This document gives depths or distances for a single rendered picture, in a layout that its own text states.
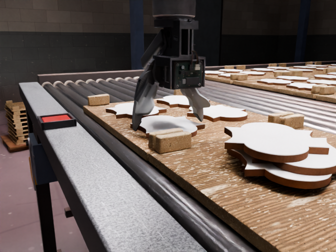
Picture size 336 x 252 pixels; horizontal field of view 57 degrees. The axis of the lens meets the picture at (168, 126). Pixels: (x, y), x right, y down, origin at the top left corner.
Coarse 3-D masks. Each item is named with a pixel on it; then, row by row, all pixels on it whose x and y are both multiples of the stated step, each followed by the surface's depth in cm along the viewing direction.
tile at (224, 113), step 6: (204, 108) 75; (210, 108) 75; (216, 108) 75; (222, 108) 75; (228, 108) 75; (234, 108) 75; (240, 108) 75; (192, 114) 71; (204, 114) 69; (210, 114) 69; (216, 114) 69; (222, 114) 69; (228, 114) 69; (234, 114) 69; (240, 114) 69; (246, 114) 69; (210, 120) 67; (216, 120) 67; (222, 120) 68; (228, 120) 67; (234, 120) 67; (240, 120) 67
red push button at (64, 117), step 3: (42, 117) 73; (45, 117) 73; (48, 117) 73; (51, 117) 73; (54, 117) 73; (57, 117) 73; (60, 117) 73; (63, 117) 73; (66, 117) 73; (42, 120) 71; (45, 120) 71; (48, 120) 71; (51, 120) 71; (54, 120) 71
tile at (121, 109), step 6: (108, 108) 75; (114, 108) 75; (120, 108) 75; (126, 108) 75; (132, 108) 75; (156, 108) 75; (162, 108) 75; (120, 114) 70; (126, 114) 70; (150, 114) 69; (156, 114) 71
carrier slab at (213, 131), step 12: (84, 108) 82; (96, 108) 80; (168, 108) 80; (180, 108) 80; (96, 120) 73; (108, 120) 68; (120, 120) 68; (192, 120) 68; (204, 120) 68; (252, 120) 68; (264, 120) 68; (120, 132) 59; (132, 132) 59; (204, 132) 59; (216, 132) 59; (132, 144) 54; (144, 144) 52; (144, 156) 49
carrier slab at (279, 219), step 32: (160, 160) 45; (192, 160) 45; (224, 160) 45; (192, 192) 38; (224, 192) 36; (256, 192) 36; (288, 192) 36; (320, 192) 36; (256, 224) 29; (288, 224) 29; (320, 224) 29
